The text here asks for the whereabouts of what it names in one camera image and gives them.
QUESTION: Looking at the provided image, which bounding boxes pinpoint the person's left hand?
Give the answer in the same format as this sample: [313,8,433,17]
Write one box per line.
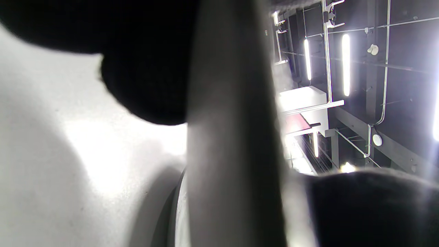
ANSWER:
[0,0,439,247]

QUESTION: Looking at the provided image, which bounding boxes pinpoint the grey ceiling conduit pipe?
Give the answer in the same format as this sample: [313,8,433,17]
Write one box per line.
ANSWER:
[364,0,391,158]

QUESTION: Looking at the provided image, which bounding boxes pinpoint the red ceiling panel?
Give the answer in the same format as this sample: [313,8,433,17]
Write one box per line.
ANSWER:
[285,113,321,135]

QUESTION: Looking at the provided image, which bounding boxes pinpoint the white ceiling cable tray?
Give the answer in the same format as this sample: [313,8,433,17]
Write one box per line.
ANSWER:
[322,0,345,103]

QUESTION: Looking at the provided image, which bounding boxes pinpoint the white ceiling duct box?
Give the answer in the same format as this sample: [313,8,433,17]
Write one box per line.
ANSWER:
[278,86,345,115]

